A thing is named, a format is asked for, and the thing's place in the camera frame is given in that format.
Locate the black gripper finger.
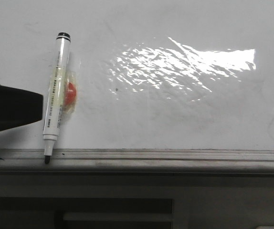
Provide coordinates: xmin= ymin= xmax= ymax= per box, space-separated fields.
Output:
xmin=0 ymin=85 xmax=43 ymax=131

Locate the white whiteboard marker pen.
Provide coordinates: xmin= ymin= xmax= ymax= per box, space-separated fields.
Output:
xmin=43 ymin=32 xmax=71 ymax=165

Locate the red round magnet with tape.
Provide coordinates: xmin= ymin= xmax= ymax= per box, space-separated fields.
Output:
xmin=63 ymin=71 xmax=77 ymax=115

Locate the grey aluminium whiteboard tray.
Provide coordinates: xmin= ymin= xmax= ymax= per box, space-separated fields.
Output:
xmin=0 ymin=149 xmax=274 ymax=175

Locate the white glossy whiteboard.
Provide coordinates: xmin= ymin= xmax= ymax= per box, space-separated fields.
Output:
xmin=0 ymin=0 xmax=274 ymax=150

